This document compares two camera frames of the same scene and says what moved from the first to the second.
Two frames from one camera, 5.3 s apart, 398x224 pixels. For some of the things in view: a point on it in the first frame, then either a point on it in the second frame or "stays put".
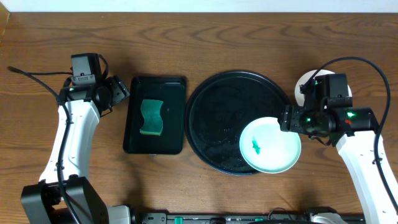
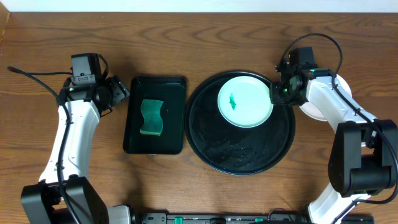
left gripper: x=119 y=90 stays put
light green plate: x=265 y=148 -> x=245 y=101
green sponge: x=151 y=111 stays put
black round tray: x=219 y=111 stays put
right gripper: x=293 y=120 -> x=275 y=97
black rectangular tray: x=171 y=91 stays put
